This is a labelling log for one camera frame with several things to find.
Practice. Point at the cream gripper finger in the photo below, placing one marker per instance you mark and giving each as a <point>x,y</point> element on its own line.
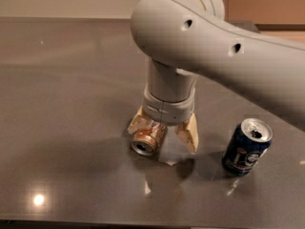
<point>188,134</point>
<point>139,122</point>

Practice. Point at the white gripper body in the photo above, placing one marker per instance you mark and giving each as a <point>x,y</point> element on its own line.
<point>168,109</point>

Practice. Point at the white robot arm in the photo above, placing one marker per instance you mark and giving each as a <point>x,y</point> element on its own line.
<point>188,38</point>

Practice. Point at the orange soda can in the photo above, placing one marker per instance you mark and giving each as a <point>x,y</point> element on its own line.
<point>149,138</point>

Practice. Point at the blue soda can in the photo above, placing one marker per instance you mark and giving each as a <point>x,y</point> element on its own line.
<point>250,141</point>

